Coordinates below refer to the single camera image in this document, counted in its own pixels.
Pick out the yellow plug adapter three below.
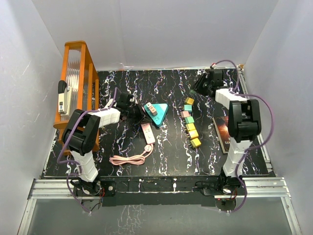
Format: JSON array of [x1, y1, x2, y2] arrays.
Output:
[[190, 138, 201, 149]]

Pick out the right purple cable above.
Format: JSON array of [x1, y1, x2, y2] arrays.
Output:
[[212, 59, 273, 213]]

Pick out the dark book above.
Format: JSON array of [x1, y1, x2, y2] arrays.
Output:
[[213, 116, 230, 154]]

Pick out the pink power strip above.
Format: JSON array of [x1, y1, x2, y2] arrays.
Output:
[[141, 123, 156, 144]]

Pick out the white black stapler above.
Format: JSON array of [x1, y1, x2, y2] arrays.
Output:
[[58, 80, 71, 116]]

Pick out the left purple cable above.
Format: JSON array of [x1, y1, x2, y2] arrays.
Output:
[[56, 87, 120, 213]]

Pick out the yellow plug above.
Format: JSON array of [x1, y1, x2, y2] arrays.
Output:
[[185, 97, 195, 105]]

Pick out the green plug adapter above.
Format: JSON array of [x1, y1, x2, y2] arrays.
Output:
[[184, 116, 195, 124]]

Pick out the blue plug adapter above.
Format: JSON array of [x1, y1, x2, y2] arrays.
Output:
[[184, 104, 192, 113]]

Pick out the yellow plug adapter one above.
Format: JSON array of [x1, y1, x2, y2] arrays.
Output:
[[185, 123, 196, 131]]

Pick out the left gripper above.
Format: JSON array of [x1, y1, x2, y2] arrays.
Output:
[[126, 102, 152, 125]]

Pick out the aluminium frame rail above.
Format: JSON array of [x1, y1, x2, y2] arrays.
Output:
[[28, 177, 291, 212]]

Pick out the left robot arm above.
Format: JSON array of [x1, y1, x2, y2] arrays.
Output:
[[58, 90, 152, 195]]

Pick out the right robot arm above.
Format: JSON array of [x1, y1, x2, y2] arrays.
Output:
[[191, 69, 261, 194]]

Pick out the yellow plug adapter two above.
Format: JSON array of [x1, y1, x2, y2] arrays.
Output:
[[188, 129, 199, 140]]

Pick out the purple cable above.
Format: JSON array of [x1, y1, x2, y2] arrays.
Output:
[[212, 59, 273, 213], [56, 87, 120, 213]]

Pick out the orange wooden rack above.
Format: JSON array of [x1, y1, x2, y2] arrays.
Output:
[[53, 41, 99, 144]]

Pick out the pink power cord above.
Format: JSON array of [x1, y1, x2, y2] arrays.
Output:
[[109, 143, 155, 166]]

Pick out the teal triangular power strip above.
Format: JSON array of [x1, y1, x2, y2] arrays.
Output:
[[144, 103, 168, 128]]

